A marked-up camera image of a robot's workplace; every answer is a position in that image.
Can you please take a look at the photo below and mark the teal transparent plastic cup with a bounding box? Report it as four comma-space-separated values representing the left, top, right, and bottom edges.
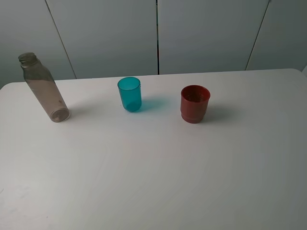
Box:
118, 77, 142, 112

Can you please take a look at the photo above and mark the smoky transparent plastic bottle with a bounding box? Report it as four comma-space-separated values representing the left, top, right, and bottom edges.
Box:
18, 52, 70, 123

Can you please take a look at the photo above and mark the red plastic cup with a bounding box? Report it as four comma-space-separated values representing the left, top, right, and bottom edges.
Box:
180, 85, 211, 124

